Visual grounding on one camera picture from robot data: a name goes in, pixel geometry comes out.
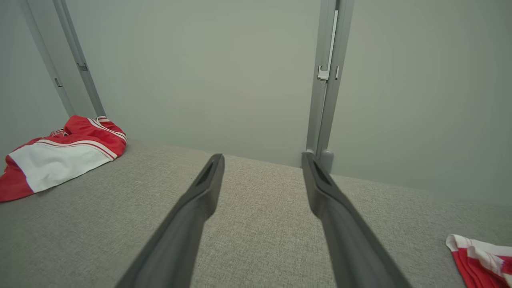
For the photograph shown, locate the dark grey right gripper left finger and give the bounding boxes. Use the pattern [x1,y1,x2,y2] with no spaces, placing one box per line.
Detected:
[116,154,225,288]

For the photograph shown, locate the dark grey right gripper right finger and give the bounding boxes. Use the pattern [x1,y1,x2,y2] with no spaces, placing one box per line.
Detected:
[301,151,412,288]

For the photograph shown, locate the red jersey with white sleeves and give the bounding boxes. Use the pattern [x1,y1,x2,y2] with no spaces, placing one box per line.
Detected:
[0,115,128,203]

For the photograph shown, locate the red Bulls 23 shorts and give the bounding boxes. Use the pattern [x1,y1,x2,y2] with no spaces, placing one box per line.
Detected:
[446,234,512,288]

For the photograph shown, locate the grey metal partition post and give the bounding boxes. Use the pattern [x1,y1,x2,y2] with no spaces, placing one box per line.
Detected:
[303,0,339,168]
[317,0,355,175]

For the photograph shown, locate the grey metal corner post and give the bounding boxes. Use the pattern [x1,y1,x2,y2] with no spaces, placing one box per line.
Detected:
[53,0,106,118]
[19,0,76,117]

